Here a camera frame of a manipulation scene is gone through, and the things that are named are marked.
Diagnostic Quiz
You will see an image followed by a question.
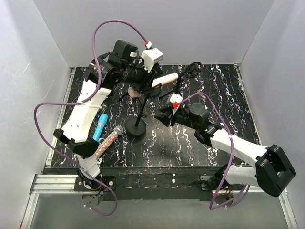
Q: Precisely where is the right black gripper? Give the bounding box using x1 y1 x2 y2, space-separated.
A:
154 104 199 130

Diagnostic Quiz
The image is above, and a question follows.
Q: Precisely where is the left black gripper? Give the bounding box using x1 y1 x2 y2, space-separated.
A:
122 59 157 94

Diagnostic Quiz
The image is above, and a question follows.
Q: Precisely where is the pale pink microphone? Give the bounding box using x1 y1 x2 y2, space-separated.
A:
127 73 178 98

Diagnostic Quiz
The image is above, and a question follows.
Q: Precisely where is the black tripod shock-mount stand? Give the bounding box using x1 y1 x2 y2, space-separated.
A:
159 61 203 101

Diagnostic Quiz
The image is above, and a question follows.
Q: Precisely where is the glitter silver-head microphone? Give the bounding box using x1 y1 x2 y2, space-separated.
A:
95 126 124 159

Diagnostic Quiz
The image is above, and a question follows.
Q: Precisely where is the teal blue microphone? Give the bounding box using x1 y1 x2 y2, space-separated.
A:
92 114 108 142

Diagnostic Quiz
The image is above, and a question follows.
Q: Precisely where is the black round-base mic stand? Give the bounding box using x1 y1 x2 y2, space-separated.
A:
150 88 161 97

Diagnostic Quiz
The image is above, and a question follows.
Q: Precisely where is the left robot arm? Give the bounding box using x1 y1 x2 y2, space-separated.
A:
53 40 163 191

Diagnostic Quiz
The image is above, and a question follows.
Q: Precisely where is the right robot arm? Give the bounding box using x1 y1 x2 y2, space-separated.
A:
155 103 296 197

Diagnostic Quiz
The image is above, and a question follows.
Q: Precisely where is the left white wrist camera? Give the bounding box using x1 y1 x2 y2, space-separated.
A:
141 48 163 73

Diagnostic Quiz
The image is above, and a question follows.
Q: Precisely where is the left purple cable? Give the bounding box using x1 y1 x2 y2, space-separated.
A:
34 19 153 216

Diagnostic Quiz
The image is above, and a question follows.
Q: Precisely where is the purple cable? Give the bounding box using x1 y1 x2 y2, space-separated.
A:
173 92 251 210
34 19 153 216

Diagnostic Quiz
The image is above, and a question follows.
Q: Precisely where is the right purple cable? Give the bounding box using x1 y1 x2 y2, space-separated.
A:
173 92 251 210

